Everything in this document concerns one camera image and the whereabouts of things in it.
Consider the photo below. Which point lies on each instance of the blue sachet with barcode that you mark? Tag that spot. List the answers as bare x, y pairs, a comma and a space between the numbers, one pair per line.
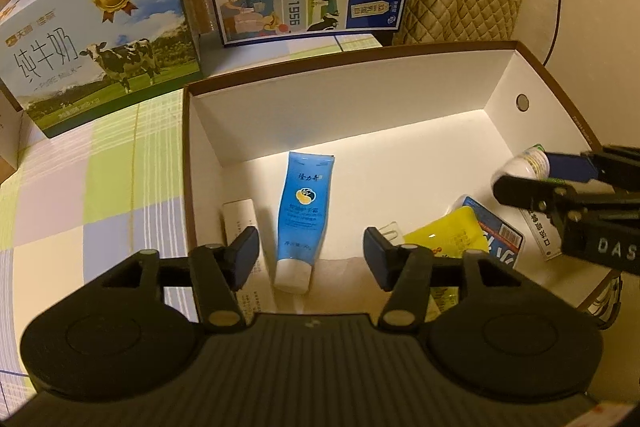
500, 237

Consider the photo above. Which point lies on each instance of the checkered tablecloth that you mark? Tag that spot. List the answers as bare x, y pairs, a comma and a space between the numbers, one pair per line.
75, 207

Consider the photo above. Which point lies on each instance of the small white bottle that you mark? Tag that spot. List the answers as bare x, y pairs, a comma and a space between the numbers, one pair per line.
520, 164

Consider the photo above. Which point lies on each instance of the blue cream tube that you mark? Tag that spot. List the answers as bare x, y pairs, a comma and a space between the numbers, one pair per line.
300, 217

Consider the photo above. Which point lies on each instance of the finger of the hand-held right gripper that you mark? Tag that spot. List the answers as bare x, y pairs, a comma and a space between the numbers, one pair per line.
570, 164
530, 193

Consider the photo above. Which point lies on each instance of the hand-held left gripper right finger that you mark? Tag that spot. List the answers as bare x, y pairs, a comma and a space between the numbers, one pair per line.
375, 257

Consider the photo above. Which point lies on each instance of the long white medicine box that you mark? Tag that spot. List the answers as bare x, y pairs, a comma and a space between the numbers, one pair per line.
240, 217

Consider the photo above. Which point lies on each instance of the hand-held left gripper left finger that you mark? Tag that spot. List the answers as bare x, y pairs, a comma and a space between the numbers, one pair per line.
245, 257

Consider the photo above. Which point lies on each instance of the milk carton with cow picture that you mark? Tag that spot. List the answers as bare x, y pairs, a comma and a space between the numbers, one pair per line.
100, 57

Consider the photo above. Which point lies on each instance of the brown storage box white inside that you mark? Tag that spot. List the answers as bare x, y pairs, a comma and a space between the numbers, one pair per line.
400, 132

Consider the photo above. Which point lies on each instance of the yellow packet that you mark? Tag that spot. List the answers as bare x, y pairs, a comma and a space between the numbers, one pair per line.
450, 232

